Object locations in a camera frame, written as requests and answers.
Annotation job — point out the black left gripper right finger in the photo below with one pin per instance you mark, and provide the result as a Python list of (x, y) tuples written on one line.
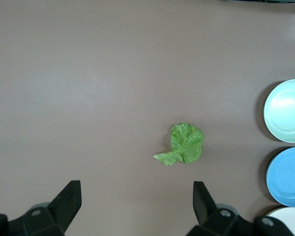
[(206, 216)]

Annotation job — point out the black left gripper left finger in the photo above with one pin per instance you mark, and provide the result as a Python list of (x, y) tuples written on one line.
[(61, 209)]

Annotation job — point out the green lettuce leaf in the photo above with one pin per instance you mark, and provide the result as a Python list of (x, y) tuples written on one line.
[(186, 145)]

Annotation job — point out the blue plate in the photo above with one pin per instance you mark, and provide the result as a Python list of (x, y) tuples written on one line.
[(288, 177)]

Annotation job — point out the brown table cover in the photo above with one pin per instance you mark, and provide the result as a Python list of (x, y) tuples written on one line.
[(88, 98)]

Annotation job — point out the pale green plate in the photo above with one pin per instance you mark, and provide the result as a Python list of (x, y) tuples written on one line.
[(287, 110)]

